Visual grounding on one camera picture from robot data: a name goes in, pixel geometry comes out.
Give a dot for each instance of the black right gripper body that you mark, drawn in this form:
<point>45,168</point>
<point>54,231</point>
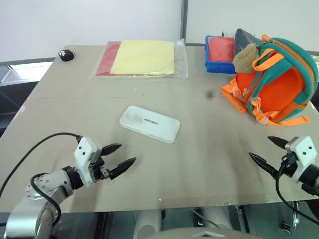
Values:
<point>287,168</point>

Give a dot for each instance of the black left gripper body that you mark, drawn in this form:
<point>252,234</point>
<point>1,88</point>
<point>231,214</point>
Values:
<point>96,166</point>

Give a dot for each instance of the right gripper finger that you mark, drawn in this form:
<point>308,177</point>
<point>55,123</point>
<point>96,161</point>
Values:
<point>261,162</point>
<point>277,142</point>

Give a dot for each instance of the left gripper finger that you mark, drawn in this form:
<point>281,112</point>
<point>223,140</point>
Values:
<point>122,167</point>
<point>111,149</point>

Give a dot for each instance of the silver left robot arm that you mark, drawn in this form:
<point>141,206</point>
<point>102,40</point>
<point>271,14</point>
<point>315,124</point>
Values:
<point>25,214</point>

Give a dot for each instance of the white pencil case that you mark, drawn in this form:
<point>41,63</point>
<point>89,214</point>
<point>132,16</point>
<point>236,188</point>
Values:
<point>149,123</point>

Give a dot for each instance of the orange and teal backpack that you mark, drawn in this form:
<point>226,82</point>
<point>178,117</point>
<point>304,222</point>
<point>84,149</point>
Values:
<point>281,87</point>

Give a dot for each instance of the chrome metal tube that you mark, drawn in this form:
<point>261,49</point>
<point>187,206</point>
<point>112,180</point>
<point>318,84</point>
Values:
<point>295,214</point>

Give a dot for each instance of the white rounded cylinder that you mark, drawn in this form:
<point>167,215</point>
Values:
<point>147,222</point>
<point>216,216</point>

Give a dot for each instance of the tan cloth piece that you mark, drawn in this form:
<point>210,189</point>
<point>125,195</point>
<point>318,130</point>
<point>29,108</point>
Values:
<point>245,58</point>

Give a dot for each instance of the red paper sheet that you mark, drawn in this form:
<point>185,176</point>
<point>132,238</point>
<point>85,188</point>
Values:
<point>107,58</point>

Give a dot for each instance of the blue plastic bin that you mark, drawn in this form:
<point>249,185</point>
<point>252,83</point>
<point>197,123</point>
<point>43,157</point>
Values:
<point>219,67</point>

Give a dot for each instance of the yellow paper sheet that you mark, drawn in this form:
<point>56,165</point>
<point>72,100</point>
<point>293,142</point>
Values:
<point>143,57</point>

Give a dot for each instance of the black paw print eraser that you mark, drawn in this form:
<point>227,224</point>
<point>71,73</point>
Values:
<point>66,55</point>

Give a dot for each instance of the dark grey bag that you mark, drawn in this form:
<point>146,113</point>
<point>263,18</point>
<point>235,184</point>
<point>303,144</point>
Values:
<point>244,38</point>

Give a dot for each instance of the red cloth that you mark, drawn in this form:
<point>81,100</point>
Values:
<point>220,48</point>

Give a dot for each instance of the clear plastic sleeve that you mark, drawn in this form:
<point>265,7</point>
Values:
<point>180,59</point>

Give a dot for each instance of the dark vertical pole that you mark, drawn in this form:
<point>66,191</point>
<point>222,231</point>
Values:
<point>183,20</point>

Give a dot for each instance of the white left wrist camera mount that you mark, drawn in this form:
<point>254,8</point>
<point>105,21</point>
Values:
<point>84,159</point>

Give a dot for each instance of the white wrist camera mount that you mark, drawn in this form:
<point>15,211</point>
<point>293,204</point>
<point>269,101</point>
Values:
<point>302,154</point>
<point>84,159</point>

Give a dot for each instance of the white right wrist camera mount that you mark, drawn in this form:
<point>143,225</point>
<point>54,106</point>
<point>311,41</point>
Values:
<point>302,154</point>

